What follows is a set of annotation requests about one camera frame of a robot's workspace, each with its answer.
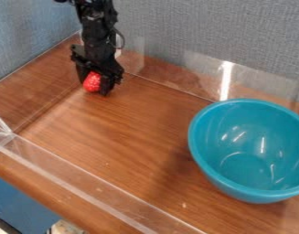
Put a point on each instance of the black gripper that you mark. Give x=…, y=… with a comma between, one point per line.
x=95, y=56

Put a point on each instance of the red strawberry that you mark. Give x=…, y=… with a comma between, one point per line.
x=91, y=84

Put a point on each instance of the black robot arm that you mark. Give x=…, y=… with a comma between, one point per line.
x=98, y=17

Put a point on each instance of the blue plastic bowl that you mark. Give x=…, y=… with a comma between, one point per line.
x=245, y=144

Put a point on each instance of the clear acrylic back barrier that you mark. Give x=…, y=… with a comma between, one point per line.
x=208, y=77

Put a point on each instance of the clear acrylic barrier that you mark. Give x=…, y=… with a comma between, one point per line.
x=23, y=158
x=208, y=77

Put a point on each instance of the clear acrylic front barrier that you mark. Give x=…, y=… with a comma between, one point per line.
x=23, y=158

